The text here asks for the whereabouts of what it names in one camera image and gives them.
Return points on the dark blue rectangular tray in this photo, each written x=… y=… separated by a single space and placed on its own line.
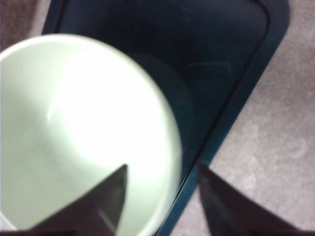
x=208 y=54

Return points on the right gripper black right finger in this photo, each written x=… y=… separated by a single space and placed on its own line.
x=233 y=214

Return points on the green ceramic bowl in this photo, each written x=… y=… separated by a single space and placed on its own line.
x=75 y=109

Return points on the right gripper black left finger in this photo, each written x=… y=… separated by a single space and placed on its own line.
x=97 y=212

